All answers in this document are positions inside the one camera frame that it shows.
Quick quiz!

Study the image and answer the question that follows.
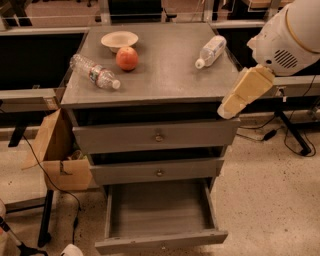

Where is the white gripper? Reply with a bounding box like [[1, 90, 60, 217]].
[[217, 4, 320, 119]]

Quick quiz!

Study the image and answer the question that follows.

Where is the red apple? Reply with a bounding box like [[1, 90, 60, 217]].
[[116, 47, 138, 71]]

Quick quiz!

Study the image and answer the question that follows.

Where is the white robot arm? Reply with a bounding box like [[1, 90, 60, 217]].
[[218, 0, 320, 119]]

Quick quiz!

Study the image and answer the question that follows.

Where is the grey drawer cabinet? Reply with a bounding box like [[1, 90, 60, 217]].
[[60, 22, 252, 201]]

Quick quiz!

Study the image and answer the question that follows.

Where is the grey middle drawer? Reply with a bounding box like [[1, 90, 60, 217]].
[[91, 158, 224, 185]]

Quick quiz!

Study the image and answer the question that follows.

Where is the grey drawer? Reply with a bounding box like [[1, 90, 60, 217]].
[[95, 179, 228, 255], [91, 158, 224, 185], [73, 118, 240, 154]]

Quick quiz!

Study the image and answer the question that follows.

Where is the grey bottom drawer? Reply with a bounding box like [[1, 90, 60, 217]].
[[95, 179, 228, 255]]

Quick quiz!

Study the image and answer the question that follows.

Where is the grey top drawer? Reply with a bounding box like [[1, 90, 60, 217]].
[[73, 118, 240, 154]]

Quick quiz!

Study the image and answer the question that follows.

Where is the black table leg right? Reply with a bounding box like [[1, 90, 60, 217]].
[[274, 111, 311, 156]]

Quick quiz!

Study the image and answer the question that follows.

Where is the black table leg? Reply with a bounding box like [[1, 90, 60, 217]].
[[37, 190, 54, 248], [274, 111, 311, 156]]

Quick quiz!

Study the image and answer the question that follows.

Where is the cream ceramic bowl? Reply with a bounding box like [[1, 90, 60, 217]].
[[101, 31, 139, 53]]

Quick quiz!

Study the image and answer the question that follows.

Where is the clear bottle with label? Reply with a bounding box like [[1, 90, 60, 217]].
[[70, 54, 121, 90]]

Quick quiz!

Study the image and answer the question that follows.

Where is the brown cardboard box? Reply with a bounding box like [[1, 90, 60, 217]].
[[21, 109, 92, 191]]

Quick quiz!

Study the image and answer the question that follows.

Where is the black table leg left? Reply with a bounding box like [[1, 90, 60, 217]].
[[37, 190, 54, 248]]

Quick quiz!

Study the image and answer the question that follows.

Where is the black power adapter cable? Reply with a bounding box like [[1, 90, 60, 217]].
[[236, 114, 279, 143]]

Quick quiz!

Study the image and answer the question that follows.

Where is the black cable on left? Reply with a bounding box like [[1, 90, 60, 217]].
[[21, 134, 83, 254]]

